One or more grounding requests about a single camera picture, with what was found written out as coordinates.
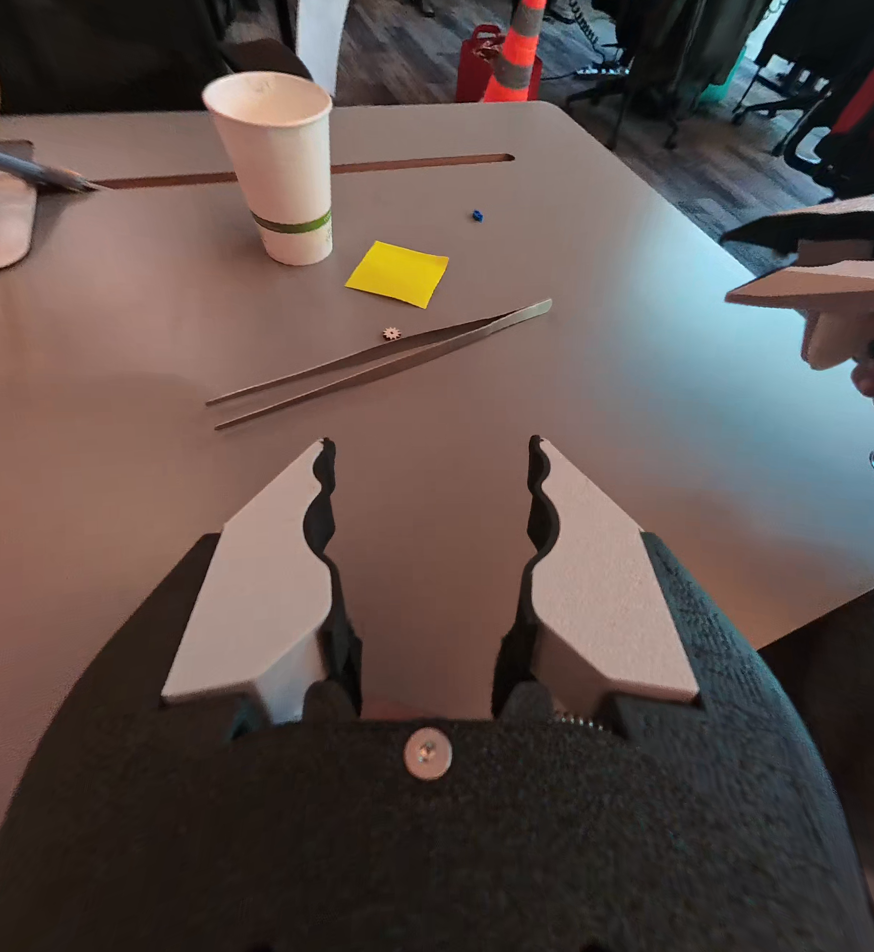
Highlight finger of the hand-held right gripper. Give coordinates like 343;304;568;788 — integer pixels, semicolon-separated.
724;251;874;371
721;192;874;267

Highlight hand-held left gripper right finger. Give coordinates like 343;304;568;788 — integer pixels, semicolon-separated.
492;434;702;726

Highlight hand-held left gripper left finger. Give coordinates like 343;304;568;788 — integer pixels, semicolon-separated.
160;437;363;724

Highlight metal tweezers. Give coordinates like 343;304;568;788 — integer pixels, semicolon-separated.
206;298;554;431

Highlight yellow sticky note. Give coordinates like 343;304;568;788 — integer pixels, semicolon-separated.
345;240;450;309

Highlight white paper cup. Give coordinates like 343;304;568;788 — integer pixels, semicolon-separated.
202;71;334;266

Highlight grey desk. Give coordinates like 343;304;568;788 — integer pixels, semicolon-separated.
0;100;874;893

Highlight black jacket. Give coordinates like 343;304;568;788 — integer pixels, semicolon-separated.
757;0;874;75

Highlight dark green jacket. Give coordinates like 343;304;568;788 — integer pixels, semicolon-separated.
615;0;768;105

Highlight person's dark jacket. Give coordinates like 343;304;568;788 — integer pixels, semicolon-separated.
760;573;874;952

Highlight orange traffic cone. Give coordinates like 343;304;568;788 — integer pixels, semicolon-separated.
483;0;547;103

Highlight grey yellow scissors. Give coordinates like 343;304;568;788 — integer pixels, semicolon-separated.
0;141;103;193

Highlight white paper sheet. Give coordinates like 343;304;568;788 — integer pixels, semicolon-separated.
295;0;350;98

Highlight black mesh office chair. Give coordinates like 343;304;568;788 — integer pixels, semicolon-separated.
0;0;315;116

